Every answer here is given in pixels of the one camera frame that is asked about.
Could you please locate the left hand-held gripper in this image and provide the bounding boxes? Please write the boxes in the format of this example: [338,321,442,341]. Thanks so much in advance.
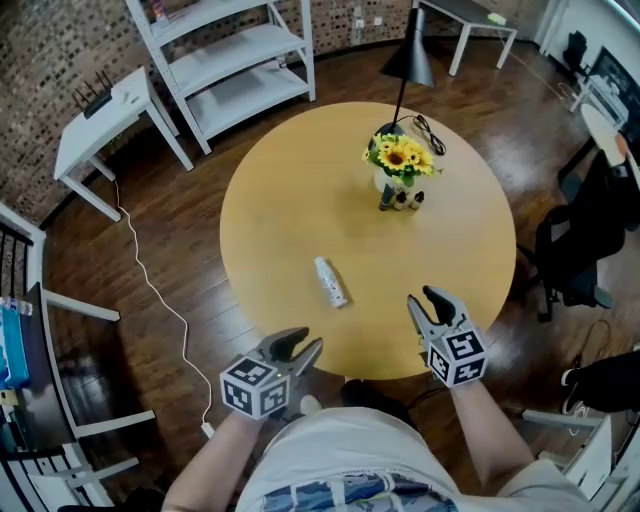
[218,326,325,421]

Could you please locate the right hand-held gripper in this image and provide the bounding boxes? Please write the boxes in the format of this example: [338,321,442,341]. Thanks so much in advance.
[406,284,489,390]

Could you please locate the white tube bottle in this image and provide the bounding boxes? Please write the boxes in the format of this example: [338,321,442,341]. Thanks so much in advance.
[313,256,350,310]

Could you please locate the person's right forearm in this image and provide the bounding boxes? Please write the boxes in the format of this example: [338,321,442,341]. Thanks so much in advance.
[449,382,536,496]

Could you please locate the person's left forearm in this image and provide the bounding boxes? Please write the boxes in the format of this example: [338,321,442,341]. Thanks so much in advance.
[162,412,264,512]

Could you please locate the person's black trousers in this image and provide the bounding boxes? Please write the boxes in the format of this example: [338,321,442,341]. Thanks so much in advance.
[340,378,419,431]

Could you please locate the person's printed white T-shirt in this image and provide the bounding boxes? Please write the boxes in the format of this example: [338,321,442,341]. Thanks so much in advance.
[234,405,596,512]

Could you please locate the black office chair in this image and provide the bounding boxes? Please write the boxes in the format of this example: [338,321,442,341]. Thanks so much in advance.
[563,29,590,69]
[516,149,632,324]

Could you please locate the sunflowers in white pot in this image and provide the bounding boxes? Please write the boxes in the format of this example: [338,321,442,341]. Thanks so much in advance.
[360,132,445,194]

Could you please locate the white metal rack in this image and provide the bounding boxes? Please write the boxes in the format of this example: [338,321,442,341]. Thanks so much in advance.
[521,408,615,501]
[0,199,157,512]

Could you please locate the black swivel chair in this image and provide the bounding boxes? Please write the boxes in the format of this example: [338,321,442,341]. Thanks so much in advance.
[59,487,169,512]

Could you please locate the round pale table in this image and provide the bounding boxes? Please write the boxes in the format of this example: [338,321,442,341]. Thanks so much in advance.
[579,102,630,169]

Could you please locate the desk lamp with cone shade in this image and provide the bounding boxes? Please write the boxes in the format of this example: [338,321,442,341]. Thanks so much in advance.
[368,7,435,151]

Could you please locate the blue tissue pack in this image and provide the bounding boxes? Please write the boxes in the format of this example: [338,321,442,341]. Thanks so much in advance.
[0,305,30,389]

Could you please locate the black monitor screen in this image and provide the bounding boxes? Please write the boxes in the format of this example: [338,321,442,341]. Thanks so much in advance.
[589,45,640,121]

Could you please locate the white side table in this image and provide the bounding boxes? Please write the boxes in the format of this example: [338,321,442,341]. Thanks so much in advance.
[53,66,195,224]

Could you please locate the white shelving unit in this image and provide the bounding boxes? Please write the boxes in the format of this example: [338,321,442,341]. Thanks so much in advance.
[124,0,317,155]

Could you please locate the black stair railing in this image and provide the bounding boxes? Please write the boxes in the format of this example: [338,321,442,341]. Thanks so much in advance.
[0,219,36,301]

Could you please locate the black router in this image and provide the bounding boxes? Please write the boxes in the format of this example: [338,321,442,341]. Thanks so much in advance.
[72,69,114,120]

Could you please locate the white floor cable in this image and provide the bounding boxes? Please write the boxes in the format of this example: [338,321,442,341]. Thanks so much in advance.
[113,178,215,426]

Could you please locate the black lamp cable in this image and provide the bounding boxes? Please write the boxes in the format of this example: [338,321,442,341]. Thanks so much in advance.
[399,113,447,156]

